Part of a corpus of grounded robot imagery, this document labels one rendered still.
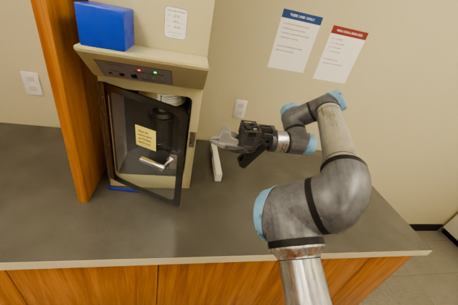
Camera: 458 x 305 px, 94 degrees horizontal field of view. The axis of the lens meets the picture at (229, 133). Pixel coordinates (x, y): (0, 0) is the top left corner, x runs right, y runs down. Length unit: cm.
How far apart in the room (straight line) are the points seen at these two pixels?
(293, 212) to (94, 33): 59
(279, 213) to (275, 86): 89
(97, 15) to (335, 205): 63
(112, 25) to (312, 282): 67
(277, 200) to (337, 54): 102
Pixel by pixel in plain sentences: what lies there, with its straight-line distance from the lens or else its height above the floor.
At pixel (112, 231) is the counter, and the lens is 88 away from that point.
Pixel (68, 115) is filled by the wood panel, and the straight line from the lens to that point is 76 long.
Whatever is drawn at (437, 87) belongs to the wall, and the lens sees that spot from 191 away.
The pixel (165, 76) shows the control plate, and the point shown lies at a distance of 65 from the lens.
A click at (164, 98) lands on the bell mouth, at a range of 78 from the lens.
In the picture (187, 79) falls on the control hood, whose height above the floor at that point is 145.
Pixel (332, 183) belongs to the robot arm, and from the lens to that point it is 46.
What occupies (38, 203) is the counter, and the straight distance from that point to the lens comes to 104.
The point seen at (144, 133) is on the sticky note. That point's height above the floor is 126.
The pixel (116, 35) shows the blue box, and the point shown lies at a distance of 61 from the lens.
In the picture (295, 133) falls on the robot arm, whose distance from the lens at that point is 75.
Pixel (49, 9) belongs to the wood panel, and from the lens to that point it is 69.
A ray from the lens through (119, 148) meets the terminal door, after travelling 84.
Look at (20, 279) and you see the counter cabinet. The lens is 107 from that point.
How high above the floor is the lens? 165
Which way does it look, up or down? 30 degrees down
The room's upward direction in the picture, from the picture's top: 13 degrees clockwise
